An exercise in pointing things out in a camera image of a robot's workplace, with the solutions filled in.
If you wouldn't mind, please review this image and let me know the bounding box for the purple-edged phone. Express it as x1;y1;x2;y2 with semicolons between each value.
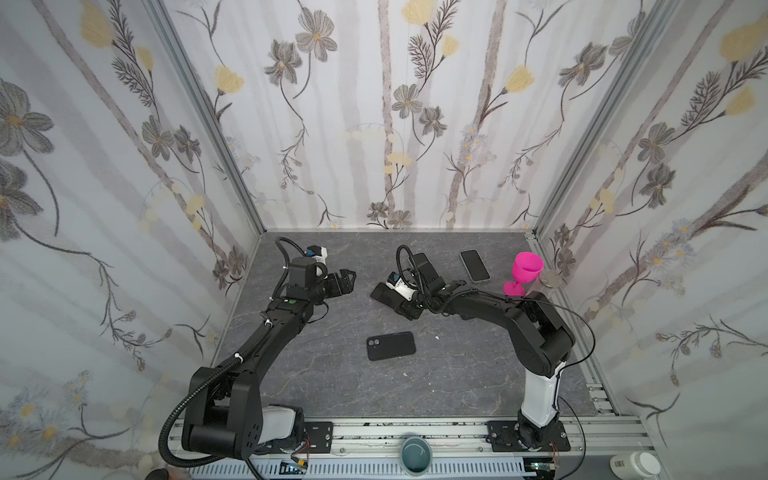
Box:
370;282;406;312

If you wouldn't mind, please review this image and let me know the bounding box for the light blue case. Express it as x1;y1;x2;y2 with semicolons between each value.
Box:
459;248;492;284

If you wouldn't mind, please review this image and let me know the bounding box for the black case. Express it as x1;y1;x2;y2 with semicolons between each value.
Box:
366;331;417;361

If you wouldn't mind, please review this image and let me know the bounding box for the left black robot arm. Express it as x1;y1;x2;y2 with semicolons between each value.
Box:
158;245;357;469

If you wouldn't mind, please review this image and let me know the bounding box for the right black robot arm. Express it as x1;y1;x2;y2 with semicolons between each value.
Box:
371;245;575;451

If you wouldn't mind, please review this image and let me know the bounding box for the pink plastic goblet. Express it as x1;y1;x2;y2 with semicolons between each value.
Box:
503;252;544;297

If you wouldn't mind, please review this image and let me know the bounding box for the clear jar with cork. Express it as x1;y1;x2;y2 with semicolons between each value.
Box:
527;269;564;298

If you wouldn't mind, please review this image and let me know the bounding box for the teal round cup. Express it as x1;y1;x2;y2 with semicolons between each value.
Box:
399;437;433;476

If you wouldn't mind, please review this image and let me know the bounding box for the white bottle bottom right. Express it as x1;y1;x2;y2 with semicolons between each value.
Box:
609;451;661;480

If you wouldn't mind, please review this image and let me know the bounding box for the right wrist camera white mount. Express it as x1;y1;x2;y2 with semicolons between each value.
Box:
386;272;416;301

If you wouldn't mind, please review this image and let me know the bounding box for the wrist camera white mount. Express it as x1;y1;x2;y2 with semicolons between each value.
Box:
306;245;328;264
386;272;416;301

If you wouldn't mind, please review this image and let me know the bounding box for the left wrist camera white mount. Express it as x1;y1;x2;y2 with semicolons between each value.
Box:
306;245;328;264

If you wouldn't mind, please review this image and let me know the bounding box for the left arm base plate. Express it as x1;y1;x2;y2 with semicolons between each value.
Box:
296;421;334;454

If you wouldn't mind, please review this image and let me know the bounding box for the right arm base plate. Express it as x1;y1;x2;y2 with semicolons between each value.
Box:
486;420;571;453

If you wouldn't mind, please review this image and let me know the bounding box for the white slotted cable duct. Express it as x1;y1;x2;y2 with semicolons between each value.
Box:
190;457;535;479

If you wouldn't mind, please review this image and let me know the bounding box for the aluminium front rail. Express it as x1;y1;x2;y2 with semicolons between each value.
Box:
307;415;654;459

